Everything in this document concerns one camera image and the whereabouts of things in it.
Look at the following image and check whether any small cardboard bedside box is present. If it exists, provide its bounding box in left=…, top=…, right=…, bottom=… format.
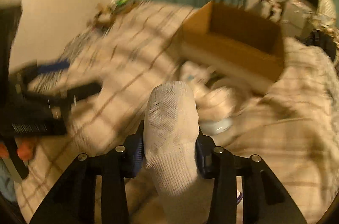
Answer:
left=87, top=0, right=141, bottom=30

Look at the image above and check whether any white knit sock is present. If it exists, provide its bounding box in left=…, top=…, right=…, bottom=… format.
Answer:
left=144, top=81, right=213, bottom=223

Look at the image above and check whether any brown cardboard box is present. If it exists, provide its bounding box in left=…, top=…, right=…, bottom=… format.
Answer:
left=178, top=1, right=284, bottom=95

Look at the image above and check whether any white plush toy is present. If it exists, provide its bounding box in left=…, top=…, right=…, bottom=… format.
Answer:
left=179, top=61, right=213, bottom=84

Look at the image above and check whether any crumpled white cloth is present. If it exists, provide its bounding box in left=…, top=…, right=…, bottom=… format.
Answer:
left=195, top=87, right=237, bottom=121

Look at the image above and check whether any person's left hand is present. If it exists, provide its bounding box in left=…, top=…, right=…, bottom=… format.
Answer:
left=0, top=138, right=37, bottom=161

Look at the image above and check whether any plaid beige blanket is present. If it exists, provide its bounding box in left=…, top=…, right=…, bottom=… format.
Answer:
left=15, top=3, right=338, bottom=223

